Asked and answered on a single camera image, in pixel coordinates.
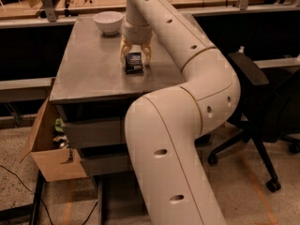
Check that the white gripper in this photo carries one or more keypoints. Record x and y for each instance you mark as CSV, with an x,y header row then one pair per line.
x,y
136,35

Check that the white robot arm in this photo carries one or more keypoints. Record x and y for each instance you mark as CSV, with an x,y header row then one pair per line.
x,y
162,126

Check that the grey drawer cabinet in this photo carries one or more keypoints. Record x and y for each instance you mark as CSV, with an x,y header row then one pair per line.
x,y
92,84

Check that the top grey drawer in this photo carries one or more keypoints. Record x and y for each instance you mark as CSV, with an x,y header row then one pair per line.
x,y
94,133

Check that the middle grey drawer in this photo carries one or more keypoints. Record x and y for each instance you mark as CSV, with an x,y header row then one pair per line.
x,y
106,164

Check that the open bottom grey drawer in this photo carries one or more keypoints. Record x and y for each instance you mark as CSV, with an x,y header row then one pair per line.
x,y
120,201

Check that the deep white bowl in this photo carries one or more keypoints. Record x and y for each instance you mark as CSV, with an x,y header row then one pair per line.
x,y
108,22

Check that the green trash in box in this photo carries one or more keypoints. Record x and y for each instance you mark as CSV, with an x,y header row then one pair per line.
x,y
58,125

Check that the open cardboard box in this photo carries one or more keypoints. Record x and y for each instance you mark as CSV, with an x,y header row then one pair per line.
x,y
55,163

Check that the black office chair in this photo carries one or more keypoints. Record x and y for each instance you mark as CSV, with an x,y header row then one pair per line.
x,y
268,110

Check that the black metal floor frame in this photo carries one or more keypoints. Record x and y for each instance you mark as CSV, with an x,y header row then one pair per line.
x,y
30,211

